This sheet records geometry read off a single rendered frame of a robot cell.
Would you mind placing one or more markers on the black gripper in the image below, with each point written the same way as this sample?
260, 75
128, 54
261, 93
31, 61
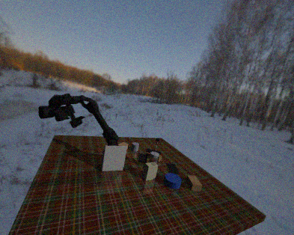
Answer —
67, 100

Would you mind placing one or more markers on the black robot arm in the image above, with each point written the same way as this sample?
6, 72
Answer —
53, 109

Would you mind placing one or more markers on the glass french press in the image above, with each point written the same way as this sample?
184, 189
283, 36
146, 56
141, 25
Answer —
153, 155

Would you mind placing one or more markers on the blue short cylinder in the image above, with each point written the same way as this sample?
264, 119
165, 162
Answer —
172, 180

